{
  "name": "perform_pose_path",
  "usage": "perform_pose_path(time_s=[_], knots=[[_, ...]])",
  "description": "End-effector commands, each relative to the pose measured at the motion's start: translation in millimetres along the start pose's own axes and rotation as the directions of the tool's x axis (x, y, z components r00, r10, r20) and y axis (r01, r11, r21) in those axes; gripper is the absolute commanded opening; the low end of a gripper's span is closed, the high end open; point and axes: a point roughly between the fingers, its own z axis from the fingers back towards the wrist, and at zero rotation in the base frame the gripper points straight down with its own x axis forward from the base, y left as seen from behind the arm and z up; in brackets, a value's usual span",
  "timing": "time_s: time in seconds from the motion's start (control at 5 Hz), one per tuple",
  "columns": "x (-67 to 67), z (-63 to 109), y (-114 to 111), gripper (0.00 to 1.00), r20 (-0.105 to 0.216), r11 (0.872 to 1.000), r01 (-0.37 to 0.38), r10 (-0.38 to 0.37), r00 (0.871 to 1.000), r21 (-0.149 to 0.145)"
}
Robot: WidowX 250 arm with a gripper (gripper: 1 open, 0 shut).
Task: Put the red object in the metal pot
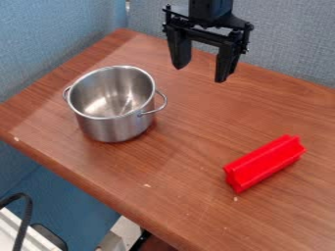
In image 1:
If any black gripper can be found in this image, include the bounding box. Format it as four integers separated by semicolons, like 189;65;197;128
163;0;253;82

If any red plastic block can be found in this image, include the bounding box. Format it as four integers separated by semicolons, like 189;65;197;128
223;134;305;193

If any stainless steel pot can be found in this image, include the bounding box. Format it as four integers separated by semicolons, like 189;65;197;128
63;66;168;143

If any white box under table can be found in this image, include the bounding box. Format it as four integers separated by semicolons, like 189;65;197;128
95;217;141;251

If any white panel at corner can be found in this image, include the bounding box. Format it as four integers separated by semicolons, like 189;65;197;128
0;208;68;251

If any black table leg frame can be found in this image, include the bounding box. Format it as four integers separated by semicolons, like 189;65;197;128
129;228;175;251

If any black cable loop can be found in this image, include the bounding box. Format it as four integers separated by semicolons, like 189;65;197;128
0;192;33;251

